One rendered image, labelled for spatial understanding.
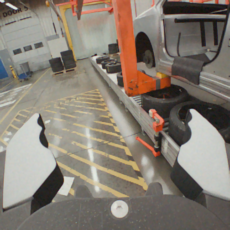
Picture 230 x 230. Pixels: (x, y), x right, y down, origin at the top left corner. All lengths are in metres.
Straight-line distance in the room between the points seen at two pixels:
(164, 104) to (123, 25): 1.03
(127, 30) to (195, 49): 1.07
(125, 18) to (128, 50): 0.34
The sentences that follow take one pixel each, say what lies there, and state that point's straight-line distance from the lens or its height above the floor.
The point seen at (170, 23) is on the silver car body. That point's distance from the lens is 2.05.
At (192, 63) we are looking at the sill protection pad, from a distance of 1.52.
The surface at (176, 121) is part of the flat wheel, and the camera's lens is 1.36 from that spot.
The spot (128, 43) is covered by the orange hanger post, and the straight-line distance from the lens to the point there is 1.68.
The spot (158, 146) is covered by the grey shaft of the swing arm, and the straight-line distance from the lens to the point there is 1.52.
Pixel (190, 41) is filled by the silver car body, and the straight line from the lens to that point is 2.26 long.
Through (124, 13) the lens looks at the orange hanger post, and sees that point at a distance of 1.69.
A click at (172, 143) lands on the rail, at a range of 1.29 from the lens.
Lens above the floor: 1.29
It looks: 32 degrees down
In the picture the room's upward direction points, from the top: 10 degrees counter-clockwise
